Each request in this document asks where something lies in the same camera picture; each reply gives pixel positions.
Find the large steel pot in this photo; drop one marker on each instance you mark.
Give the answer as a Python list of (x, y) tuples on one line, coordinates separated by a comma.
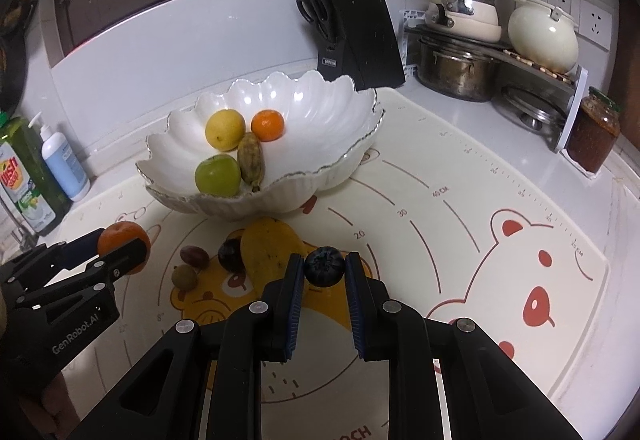
[(455, 70)]

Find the black knife block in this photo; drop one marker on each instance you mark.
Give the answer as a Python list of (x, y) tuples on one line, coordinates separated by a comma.
[(365, 30)]

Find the cream saucepan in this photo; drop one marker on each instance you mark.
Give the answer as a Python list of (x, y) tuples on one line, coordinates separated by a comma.
[(475, 28)]

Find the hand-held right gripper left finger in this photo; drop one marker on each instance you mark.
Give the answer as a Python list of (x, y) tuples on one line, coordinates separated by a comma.
[(295, 305)]

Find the glass pot lid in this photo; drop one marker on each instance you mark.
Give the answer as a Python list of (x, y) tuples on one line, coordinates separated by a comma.
[(530, 108)]

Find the cream printed silicone mat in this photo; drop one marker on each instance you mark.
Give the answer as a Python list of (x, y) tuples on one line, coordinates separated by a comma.
[(450, 240)]

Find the white wall outlet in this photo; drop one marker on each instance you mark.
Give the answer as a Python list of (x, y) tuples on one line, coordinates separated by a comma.
[(562, 3), (597, 25)]

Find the red-brown date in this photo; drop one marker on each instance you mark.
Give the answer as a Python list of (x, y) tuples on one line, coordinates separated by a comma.
[(194, 256)]

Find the white scalloped bowl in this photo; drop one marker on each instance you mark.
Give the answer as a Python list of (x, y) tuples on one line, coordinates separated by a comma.
[(310, 120)]

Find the chrome gooseneck faucet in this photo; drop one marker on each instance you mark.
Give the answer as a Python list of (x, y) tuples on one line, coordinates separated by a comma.
[(25, 236)]

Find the green round fruit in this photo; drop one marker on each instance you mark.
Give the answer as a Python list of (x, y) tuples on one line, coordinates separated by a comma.
[(217, 175)]

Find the glass jar of red sauce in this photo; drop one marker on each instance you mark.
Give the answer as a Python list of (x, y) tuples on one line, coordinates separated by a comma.
[(592, 135)]

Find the green dish soap bottle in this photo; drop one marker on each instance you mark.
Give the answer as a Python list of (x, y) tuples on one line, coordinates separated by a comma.
[(25, 180)]

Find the yellow lemon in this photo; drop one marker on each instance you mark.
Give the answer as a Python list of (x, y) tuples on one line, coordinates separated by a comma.
[(225, 130)]

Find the steel pot rack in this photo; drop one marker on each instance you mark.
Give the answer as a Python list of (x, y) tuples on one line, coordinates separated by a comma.
[(570, 115)]

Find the blueberry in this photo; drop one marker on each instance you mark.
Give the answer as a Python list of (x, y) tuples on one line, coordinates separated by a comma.
[(325, 265)]

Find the green-brown kiwi berry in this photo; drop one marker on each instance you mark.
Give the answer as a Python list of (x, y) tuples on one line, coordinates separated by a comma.
[(183, 277)]

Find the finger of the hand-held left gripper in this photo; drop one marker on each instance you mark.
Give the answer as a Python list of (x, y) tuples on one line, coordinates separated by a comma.
[(65, 250), (117, 270)]

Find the dark purple plum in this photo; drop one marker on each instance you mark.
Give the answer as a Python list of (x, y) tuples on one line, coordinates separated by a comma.
[(230, 255)]

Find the white pump bottle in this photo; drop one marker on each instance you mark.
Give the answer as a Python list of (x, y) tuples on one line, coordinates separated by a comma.
[(62, 165)]

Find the spotted ripe banana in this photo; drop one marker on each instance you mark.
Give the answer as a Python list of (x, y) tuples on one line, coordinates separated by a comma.
[(250, 158)]

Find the black kitchen scissors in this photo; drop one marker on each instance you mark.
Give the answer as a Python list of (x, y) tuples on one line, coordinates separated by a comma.
[(320, 18)]

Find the orange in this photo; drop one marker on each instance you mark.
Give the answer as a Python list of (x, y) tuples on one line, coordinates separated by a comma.
[(267, 125), (120, 237)]

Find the white ceramic kettle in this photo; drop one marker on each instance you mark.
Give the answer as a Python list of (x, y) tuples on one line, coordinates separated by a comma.
[(542, 38)]

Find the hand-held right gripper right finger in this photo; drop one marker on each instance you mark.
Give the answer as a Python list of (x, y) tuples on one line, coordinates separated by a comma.
[(356, 305)]

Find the yellow mango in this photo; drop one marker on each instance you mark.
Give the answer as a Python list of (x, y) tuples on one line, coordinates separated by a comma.
[(270, 245)]

